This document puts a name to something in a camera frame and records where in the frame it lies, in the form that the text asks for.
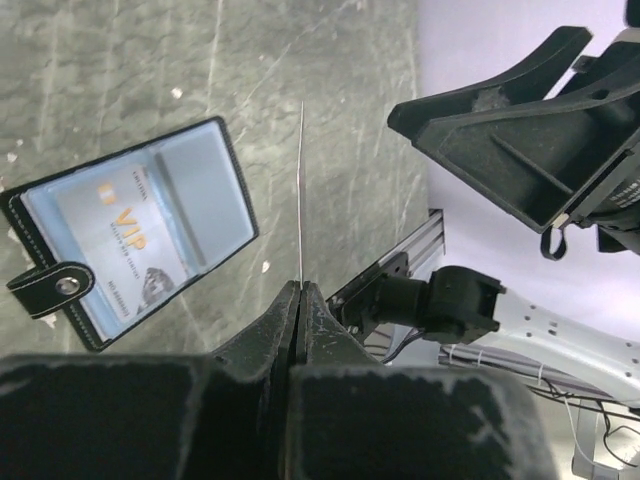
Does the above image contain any thin card edgewise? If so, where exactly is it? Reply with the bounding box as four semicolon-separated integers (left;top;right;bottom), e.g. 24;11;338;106
296;102;306;284

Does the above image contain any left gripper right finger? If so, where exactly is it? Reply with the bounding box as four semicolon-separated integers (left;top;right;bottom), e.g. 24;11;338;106
287;283;557;479

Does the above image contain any black leather card holder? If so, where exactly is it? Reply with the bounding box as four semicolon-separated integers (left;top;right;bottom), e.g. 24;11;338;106
1;116;259;352

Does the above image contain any aluminium frame rail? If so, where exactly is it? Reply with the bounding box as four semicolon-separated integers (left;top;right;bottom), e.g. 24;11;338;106
327;209;445;307

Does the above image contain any silver VIP credit card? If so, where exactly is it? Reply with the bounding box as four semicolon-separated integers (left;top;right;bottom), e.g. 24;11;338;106
54;164;188;324

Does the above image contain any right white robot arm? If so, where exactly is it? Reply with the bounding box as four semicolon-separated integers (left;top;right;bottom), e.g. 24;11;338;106
329;25;639;407

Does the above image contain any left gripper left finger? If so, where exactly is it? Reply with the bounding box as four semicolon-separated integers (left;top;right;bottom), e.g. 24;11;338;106
1;281;300;479

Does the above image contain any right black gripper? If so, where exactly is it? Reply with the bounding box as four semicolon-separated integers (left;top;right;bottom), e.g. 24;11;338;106
388;26;639;253

